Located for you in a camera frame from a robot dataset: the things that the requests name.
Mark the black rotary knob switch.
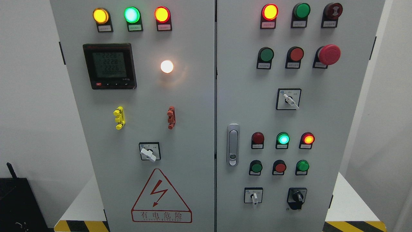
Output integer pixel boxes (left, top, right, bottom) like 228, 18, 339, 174
286, 188, 307, 210

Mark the red push button upper row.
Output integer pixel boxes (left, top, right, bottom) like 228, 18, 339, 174
285, 46, 304, 69

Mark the left grey cabinet door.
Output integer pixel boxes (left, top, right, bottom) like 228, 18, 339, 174
50, 0, 215, 232

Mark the white selector switch left door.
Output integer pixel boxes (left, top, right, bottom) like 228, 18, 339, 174
138, 141, 161, 162

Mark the white glowing lamp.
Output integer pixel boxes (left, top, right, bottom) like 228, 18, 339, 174
160, 60, 174, 73

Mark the red electric hazard warning sticker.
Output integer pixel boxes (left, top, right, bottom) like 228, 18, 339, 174
131, 168, 192, 223

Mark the green push button lower left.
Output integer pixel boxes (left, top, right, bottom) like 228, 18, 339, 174
249, 160, 263, 175

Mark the green lit lamp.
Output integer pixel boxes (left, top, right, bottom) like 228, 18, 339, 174
275, 132, 290, 149
124, 6, 143, 32

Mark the green lit lamp top left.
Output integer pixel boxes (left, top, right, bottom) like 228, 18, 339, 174
124, 6, 143, 32

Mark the grey cabinet door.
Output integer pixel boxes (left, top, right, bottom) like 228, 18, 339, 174
50, 0, 215, 232
215, 0, 385, 232

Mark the yellow terminal block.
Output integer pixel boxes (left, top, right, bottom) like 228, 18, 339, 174
113, 106, 126, 130

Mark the yellow indicator lamp top left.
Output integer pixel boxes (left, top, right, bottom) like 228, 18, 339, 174
93, 8, 113, 33

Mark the black digital power meter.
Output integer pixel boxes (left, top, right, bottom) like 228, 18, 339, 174
83, 43, 137, 90

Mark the red lit lamp top right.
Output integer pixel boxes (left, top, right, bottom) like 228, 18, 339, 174
260, 4, 278, 29

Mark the green lamp top right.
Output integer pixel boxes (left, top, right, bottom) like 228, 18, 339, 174
290, 3, 311, 28

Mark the red lamp middle right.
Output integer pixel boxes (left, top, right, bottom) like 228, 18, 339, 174
299, 132, 315, 150

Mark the green push button upper row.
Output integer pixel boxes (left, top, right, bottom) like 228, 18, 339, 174
256, 47, 274, 70

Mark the green illuminated button lower right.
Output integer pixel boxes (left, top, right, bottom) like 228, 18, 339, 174
295, 160, 310, 175

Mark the right grey cabinet door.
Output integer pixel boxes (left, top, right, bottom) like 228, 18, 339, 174
215, 0, 385, 232

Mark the white selector switch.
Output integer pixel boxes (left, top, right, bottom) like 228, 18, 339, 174
276, 88, 302, 110
243, 188, 263, 205

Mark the red lit lamp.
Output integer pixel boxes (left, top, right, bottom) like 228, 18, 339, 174
260, 4, 278, 29
154, 6, 172, 31

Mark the black box with antenna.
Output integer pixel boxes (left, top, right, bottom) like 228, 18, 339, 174
0, 162, 49, 232

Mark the white selector switch upper right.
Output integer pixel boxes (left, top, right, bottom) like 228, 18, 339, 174
276, 88, 302, 110

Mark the white platform with hazard stripes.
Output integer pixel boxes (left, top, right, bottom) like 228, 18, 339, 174
52, 174, 387, 232

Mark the red terminal block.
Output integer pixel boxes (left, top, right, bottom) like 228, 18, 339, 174
167, 106, 176, 130

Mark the red push button lower middle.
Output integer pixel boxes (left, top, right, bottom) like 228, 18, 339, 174
272, 160, 287, 175

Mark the red mushroom emergency stop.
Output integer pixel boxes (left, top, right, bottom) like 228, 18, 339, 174
313, 44, 341, 69

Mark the silver door latch handle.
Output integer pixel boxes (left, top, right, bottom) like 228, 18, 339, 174
226, 123, 240, 167

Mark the dark red lamp middle left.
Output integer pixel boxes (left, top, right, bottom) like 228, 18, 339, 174
251, 132, 265, 149

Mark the red lit lamp top left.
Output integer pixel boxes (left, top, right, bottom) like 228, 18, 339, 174
154, 6, 172, 31

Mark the green lit lamp middle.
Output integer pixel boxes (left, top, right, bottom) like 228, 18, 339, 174
275, 132, 290, 149

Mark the white selector switch bottom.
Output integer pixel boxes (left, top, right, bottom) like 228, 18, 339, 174
243, 188, 263, 205

